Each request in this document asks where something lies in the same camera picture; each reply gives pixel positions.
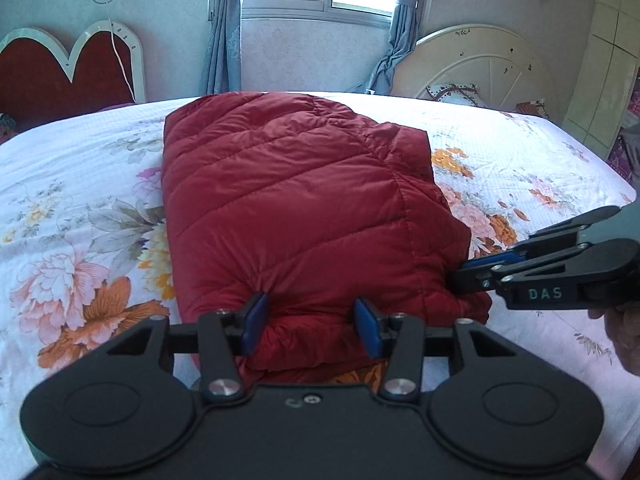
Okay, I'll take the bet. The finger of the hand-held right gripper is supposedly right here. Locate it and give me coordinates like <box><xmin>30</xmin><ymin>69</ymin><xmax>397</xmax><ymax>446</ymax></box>
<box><xmin>449</xmin><ymin>252</ymin><xmax>531</xmax><ymax>296</ymax></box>
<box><xmin>509</xmin><ymin>205</ymin><xmax>624</xmax><ymax>262</ymax></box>

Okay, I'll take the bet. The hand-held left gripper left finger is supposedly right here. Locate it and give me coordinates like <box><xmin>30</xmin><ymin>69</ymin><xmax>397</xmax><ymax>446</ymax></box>
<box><xmin>107</xmin><ymin>291</ymin><xmax>272</xmax><ymax>402</ymax></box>

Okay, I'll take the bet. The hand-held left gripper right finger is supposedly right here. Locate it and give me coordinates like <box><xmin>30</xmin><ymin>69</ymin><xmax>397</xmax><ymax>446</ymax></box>
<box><xmin>353</xmin><ymin>297</ymin><xmax>507</xmax><ymax>402</ymax></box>

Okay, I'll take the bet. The red quilted down jacket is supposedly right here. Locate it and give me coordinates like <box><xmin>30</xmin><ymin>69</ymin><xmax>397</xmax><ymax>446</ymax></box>
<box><xmin>162</xmin><ymin>91</ymin><xmax>494</xmax><ymax>374</ymax></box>

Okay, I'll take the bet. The person's right hand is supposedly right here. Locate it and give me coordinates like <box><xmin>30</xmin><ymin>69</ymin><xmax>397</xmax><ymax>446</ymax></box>
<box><xmin>587</xmin><ymin>302</ymin><xmax>640</xmax><ymax>379</ymax></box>

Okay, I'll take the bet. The cream wardrobe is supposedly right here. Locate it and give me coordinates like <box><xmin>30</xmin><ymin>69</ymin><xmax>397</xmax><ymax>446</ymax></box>
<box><xmin>561</xmin><ymin>0</ymin><xmax>640</xmax><ymax>162</ymax></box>

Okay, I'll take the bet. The white patterned pillow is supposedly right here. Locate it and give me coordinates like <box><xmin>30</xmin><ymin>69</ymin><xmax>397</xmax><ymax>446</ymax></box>
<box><xmin>425</xmin><ymin>82</ymin><xmax>489</xmax><ymax>109</ymax></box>

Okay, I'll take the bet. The cream round headboard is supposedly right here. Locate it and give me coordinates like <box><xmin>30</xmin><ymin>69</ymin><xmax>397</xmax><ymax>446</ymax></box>
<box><xmin>389</xmin><ymin>24</ymin><xmax>557</xmax><ymax>119</ymax></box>

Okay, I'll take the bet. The white floral bed sheet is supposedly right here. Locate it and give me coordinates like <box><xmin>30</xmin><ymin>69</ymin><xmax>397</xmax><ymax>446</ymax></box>
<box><xmin>0</xmin><ymin>91</ymin><xmax>639</xmax><ymax>480</ymax></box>

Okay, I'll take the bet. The red heart-shaped headboard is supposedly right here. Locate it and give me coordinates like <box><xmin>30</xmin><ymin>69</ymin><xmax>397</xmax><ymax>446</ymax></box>
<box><xmin>0</xmin><ymin>21</ymin><xmax>147</xmax><ymax>133</ymax></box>

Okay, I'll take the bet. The white cable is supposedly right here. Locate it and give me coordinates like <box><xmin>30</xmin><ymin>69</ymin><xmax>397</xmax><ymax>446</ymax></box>
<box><xmin>87</xmin><ymin>0</ymin><xmax>137</xmax><ymax>104</ymax></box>

